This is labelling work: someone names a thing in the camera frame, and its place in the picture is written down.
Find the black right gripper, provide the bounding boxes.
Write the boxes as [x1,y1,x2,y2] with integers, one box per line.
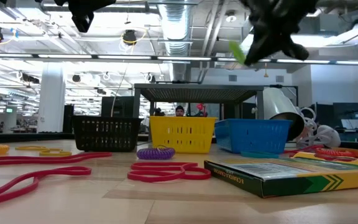
[239,0,318,67]

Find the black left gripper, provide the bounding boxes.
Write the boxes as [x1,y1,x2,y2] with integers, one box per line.
[53,0,117,34]

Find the green spiral coil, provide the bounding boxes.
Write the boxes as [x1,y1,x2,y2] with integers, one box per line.
[227,40,247,65]

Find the red rubber band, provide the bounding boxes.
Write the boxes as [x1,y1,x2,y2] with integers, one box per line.
[127,161,213,183]
[283,144,356,162]
[0,151,113,167]
[0,166,93,208]

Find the orange-red spiral coil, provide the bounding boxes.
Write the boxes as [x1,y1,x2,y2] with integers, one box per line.
[314,147,357,158]

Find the purple spiral coil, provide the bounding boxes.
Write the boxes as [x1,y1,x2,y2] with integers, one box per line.
[136,146,177,161]

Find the yellow rubber band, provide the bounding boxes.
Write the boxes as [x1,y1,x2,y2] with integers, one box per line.
[14,145,73,157]

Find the dark desk monitor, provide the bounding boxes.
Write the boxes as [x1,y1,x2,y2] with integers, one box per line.
[314,102,358,129]

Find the round ceiling sensor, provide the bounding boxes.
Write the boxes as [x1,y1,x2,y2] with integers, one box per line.
[224,10,238,24]

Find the long ceiling light bar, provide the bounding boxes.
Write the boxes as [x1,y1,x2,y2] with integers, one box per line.
[0,52,358,66]

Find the grey perforated metal shelf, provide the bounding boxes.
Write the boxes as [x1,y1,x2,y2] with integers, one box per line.
[132,83,265,142]

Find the small red object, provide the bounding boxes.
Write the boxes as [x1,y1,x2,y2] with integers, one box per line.
[196,103,208,118]

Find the blue plastic basket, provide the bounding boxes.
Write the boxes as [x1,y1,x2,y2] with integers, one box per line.
[214,118,293,155]

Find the white square pillar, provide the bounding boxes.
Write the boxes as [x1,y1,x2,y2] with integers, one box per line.
[37,62,67,134]

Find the black computer monitor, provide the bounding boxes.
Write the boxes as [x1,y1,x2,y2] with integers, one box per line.
[100,95,135,118]

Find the yellow plastic basket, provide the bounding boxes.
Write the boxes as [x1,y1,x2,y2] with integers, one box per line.
[149,116,218,154]

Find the black cabinet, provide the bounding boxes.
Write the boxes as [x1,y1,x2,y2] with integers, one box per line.
[62,104,75,134]

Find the black plastic basket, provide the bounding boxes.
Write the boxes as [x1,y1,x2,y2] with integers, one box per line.
[71,115,144,153]

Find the silver ribbed air duct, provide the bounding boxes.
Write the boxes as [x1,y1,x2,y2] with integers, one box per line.
[157,0,196,82]

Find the white coiled cable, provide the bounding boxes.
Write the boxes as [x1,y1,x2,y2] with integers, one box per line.
[296,106,326,147]

